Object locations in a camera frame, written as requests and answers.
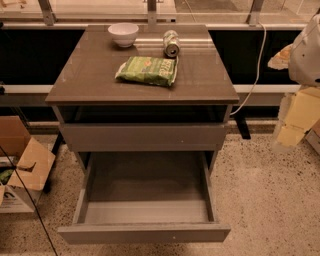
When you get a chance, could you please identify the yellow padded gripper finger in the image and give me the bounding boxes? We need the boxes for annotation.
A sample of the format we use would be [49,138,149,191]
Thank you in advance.
[272,87,320,149]

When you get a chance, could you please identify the green jalapeno chip bag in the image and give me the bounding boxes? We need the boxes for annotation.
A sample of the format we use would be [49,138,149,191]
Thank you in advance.
[115,56,178,87]

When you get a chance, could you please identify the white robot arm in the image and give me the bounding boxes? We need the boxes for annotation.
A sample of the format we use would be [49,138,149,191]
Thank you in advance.
[268,13,320,152]

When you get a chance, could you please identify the grey drawer cabinet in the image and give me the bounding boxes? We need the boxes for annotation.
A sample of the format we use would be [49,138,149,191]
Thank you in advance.
[46,25,238,166]

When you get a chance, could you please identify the closed grey top drawer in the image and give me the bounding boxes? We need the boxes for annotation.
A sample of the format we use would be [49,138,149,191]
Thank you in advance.
[60,124,226,152]

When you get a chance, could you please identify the open grey middle drawer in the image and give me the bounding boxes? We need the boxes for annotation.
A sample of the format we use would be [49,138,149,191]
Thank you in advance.
[58,152,230,244]

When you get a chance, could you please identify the cardboard box at right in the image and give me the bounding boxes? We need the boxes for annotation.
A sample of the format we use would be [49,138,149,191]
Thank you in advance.
[306,120,320,155]

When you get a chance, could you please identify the green soda can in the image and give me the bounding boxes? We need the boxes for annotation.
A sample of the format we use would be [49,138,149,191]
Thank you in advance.
[163,30,180,58]

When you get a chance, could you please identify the white ceramic bowl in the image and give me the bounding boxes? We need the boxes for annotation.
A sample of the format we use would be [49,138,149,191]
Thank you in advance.
[108,23,139,48]

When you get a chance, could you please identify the open cardboard box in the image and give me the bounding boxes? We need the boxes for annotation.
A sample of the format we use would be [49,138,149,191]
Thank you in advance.
[0,116,55,213]

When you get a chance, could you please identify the white cable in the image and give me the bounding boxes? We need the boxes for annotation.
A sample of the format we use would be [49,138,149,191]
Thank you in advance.
[229,22,268,117]

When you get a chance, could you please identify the black cable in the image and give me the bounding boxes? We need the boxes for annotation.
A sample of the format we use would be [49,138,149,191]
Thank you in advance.
[0,146,59,256]

